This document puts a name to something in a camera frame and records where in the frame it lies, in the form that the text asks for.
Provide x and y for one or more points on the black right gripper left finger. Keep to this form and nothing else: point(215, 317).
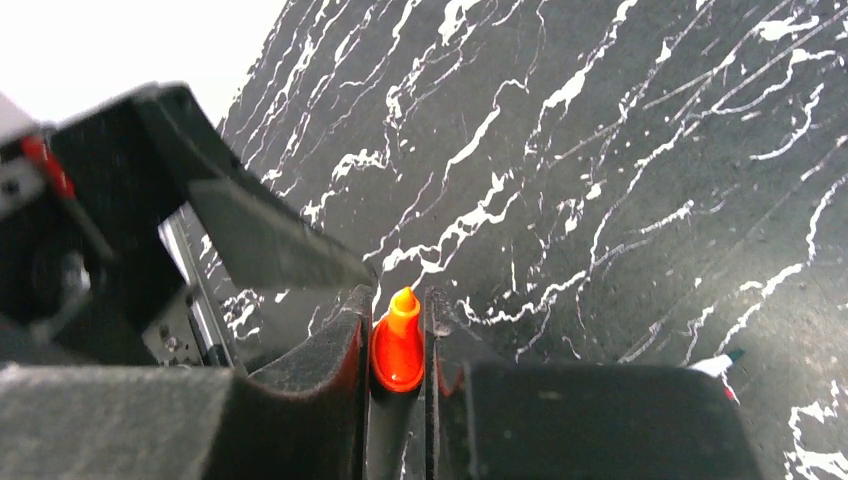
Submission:
point(302, 416)

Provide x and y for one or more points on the pink white pen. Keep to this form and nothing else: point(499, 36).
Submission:
point(730, 392)

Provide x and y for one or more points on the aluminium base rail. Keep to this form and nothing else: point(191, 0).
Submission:
point(190, 332)

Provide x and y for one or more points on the white green pen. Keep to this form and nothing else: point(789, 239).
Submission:
point(716, 366)

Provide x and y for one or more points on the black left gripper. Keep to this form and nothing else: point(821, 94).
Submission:
point(82, 265)

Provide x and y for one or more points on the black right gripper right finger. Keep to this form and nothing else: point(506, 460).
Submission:
point(489, 418)

